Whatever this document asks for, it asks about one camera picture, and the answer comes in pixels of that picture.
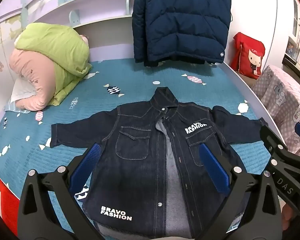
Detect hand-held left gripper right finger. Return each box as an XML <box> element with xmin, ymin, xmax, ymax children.
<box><xmin>197</xmin><ymin>144</ymin><xmax>283</xmax><ymax>240</ymax></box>

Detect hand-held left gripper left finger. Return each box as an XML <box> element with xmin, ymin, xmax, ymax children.
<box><xmin>19</xmin><ymin>142</ymin><xmax>103</xmax><ymax>240</ymax></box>

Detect dark blue denim jeans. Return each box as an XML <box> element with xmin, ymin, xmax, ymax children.
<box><xmin>51</xmin><ymin>87</ymin><xmax>269</xmax><ymax>240</ymax></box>

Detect person's right hand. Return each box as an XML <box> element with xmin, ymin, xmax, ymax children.
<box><xmin>281</xmin><ymin>198</ymin><xmax>299</xmax><ymax>228</ymax></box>

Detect pink checked cartoon blanket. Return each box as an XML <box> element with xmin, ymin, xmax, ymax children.
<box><xmin>251</xmin><ymin>65</ymin><xmax>300</xmax><ymax>159</ymax></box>

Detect red cartoon cushion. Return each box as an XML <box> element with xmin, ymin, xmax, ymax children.
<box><xmin>230</xmin><ymin>32</ymin><xmax>265</xmax><ymax>80</ymax></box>

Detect plush toy in green cloth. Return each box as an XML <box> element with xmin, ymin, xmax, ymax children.
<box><xmin>9</xmin><ymin>35</ymin><xmax>90</xmax><ymax>112</ymax></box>

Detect white pillow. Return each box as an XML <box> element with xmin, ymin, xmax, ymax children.
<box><xmin>4</xmin><ymin>76</ymin><xmax>38</xmax><ymax>113</ymax></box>

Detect teal candy print bedspread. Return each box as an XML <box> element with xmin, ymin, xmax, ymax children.
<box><xmin>0</xmin><ymin>59</ymin><xmax>273</xmax><ymax>232</ymax></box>

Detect white cabinet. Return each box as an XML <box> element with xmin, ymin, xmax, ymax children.
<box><xmin>276</xmin><ymin>0</ymin><xmax>300</xmax><ymax>65</ymax></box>

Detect green quilt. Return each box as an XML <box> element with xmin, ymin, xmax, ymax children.
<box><xmin>15</xmin><ymin>23</ymin><xmax>93</xmax><ymax>107</ymax></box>

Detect navy puffer jacket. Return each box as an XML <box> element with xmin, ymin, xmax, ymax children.
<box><xmin>132</xmin><ymin>0</ymin><xmax>232</xmax><ymax>67</ymax></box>

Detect white headboard shelf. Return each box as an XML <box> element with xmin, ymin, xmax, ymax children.
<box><xmin>0</xmin><ymin>0</ymin><xmax>142</xmax><ymax>64</ymax></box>

